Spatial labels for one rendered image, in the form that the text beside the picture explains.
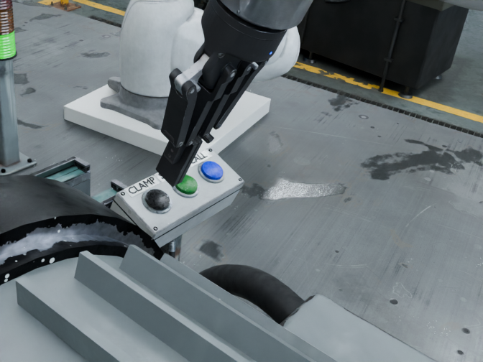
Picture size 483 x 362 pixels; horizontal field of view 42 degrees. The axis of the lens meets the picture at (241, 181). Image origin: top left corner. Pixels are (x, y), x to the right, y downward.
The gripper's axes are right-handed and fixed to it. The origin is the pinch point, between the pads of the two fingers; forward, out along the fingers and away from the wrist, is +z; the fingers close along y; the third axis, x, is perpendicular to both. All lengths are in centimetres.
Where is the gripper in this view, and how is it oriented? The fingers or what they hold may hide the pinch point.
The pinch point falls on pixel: (178, 155)
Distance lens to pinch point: 70.0
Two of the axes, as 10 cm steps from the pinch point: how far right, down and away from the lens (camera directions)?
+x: 6.9, 6.8, -2.5
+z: -4.0, 6.4, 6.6
